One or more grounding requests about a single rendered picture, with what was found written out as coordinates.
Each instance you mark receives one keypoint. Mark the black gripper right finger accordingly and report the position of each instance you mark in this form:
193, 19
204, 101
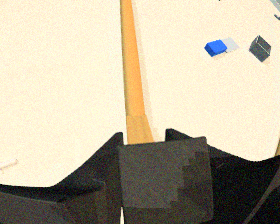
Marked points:
239, 186

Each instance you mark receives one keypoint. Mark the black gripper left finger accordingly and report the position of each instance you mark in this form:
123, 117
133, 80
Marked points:
89, 195

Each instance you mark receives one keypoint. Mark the long-handled scraper with black blade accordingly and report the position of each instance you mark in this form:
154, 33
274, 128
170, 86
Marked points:
161, 182

